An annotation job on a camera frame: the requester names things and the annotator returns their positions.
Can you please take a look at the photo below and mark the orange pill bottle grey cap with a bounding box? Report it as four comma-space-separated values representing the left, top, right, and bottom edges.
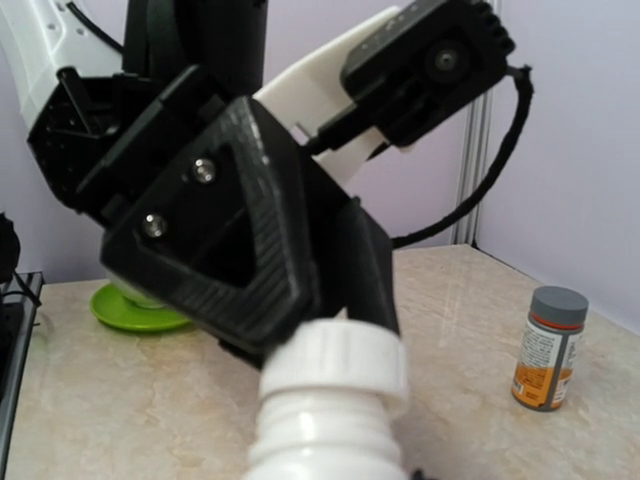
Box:
511, 286, 589, 412

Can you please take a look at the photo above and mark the small white bottle cap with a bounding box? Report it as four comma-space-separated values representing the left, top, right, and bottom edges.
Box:
259, 319, 409, 415

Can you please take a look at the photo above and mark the red patterned round tin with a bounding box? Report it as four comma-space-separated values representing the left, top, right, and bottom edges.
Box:
106, 270, 164, 309

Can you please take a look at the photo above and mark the green plate left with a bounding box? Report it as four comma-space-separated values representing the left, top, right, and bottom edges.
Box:
89, 284, 191, 334

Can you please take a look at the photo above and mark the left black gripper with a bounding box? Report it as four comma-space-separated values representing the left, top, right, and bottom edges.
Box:
74, 65, 320, 355

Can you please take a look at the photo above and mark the left aluminium frame post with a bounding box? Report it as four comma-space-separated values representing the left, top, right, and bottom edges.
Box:
451, 92, 493, 245

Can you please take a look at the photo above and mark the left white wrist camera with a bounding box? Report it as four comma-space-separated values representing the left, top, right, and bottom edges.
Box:
254, 1, 516, 186

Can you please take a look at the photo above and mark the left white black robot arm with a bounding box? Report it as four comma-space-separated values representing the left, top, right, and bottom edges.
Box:
1, 1, 399, 363

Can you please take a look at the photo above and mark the small white pill bottle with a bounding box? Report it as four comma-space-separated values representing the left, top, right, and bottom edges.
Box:
243, 389, 407, 480

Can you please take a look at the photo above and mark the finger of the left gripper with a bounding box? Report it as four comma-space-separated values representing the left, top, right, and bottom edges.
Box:
344, 198, 401, 335

